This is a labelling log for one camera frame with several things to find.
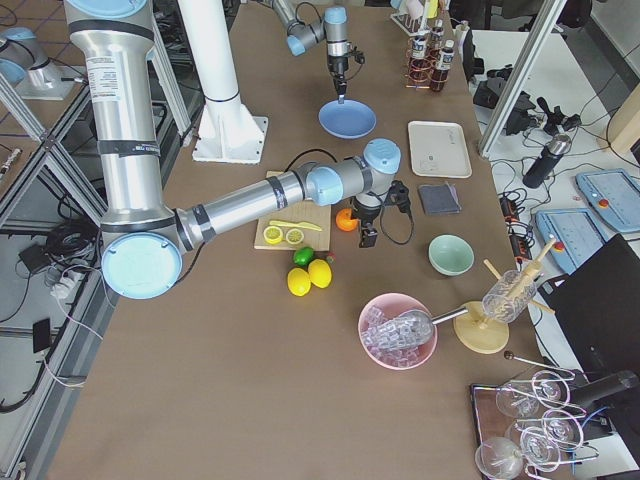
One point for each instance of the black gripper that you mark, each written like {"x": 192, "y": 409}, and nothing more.
{"x": 338, "y": 67}
{"x": 366, "y": 216}

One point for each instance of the orange fruit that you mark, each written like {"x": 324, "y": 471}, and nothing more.
{"x": 345, "y": 221}

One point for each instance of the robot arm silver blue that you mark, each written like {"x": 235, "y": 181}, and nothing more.
{"x": 144, "y": 240}
{"x": 330, "y": 28}

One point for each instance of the blue round plate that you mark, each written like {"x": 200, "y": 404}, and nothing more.
{"x": 350, "y": 119}

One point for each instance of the wooden cutting board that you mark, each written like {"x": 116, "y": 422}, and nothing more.
{"x": 304, "y": 211}

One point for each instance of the green lime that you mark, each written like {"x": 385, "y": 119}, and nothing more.
{"x": 303, "y": 256}

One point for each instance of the pink bowl with ice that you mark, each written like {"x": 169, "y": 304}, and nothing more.
{"x": 374, "y": 315}

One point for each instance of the lemon half slice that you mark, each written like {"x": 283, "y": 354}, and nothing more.
{"x": 273, "y": 235}
{"x": 294, "y": 236}

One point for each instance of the dark sauce bottle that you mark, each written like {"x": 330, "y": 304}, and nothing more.
{"x": 442, "y": 66}
{"x": 436, "y": 37}
{"x": 417, "y": 64}

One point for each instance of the grey folded cloth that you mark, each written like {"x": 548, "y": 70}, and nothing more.
{"x": 439, "y": 199}

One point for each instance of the green bowl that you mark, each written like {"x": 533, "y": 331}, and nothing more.
{"x": 450, "y": 255}

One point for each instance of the yellow plastic knife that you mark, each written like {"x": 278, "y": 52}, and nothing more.
{"x": 302, "y": 225}

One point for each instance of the metal ice scoop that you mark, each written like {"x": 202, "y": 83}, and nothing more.
{"x": 413, "y": 328}

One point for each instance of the pink cup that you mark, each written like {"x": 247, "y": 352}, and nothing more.
{"x": 415, "y": 8}

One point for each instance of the beige tray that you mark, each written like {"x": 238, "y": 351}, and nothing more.
{"x": 438, "y": 149}

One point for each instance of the wooden mug tree stand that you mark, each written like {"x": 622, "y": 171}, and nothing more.
{"x": 484, "y": 335}

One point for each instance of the clear glass mug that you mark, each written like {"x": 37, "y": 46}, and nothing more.
{"x": 509, "y": 296}

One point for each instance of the blue teach pendant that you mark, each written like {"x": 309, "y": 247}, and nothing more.
{"x": 578, "y": 235}
{"x": 614, "y": 196}

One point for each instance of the black thermos bottle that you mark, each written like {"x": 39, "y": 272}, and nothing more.
{"x": 549, "y": 157}

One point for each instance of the wine glass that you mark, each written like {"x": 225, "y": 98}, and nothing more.
{"x": 499, "y": 458}
{"x": 516, "y": 399}
{"x": 563, "y": 428}

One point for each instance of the black monitor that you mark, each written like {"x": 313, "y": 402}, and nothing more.
{"x": 597, "y": 308}

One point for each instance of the copper wire bottle rack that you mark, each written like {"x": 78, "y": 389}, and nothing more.
{"x": 428, "y": 70}

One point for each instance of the white wire cup rack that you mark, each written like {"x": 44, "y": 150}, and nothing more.
{"x": 412, "y": 26}

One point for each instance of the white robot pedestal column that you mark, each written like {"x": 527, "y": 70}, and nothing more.
{"x": 228, "y": 132}

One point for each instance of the aluminium frame post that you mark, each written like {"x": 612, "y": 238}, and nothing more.
{"x": 542, "y": 27}

